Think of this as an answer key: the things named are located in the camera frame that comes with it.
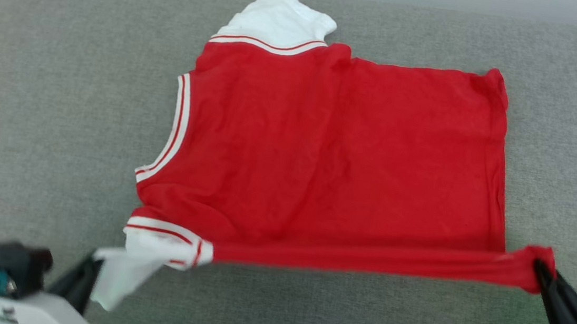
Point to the red and white basketball jersey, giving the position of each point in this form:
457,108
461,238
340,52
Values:
346,162

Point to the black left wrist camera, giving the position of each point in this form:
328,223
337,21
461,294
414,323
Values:
14,265

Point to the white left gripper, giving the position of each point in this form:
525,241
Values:
41,313

